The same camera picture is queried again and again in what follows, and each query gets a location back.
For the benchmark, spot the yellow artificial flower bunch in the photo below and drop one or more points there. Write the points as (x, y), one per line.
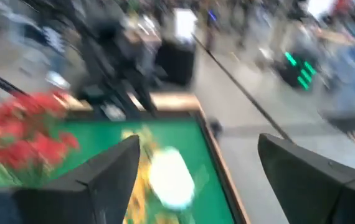
(140, 193)

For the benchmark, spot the red artificial flower bunch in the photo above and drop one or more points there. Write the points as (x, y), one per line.
(40, 102)
(46, 149)

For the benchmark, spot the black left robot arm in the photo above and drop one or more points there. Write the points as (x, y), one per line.
(118, 62)

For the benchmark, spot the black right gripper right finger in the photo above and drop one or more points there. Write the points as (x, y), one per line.
(314, 193)

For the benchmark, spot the black bin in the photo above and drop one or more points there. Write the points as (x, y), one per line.
(177, 65)

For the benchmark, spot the black device green lights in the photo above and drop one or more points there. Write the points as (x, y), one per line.
(296, 71)

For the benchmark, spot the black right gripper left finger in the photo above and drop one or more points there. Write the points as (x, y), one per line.
(96, 193)

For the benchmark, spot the white blue-tinged artificial tulip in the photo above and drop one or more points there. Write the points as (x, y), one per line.
(171, 177)

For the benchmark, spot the green table mat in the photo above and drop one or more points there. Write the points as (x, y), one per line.
(177, 133)

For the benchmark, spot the black frame clamp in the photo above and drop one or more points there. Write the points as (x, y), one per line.
(216, 127)

